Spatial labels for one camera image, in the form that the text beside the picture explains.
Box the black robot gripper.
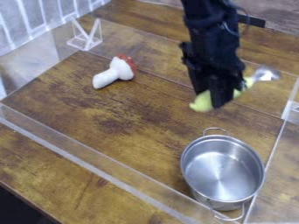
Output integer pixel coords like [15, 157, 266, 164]
[180, 0, 246, 109]

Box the red and white toy mushroom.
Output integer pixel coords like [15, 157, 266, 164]
[92, 54, 136, 89]

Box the black strip on table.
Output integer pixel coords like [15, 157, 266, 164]
[188, 3, 267, 29]

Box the stainless steel pot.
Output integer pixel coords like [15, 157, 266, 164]
[180, 127, 266, 222]

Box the clear acrylic triangle bracket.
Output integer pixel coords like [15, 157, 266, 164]
[67, 18, 103, 51]

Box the clear acrylic barrier wall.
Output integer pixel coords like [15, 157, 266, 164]
[0, 21, 299, 224]

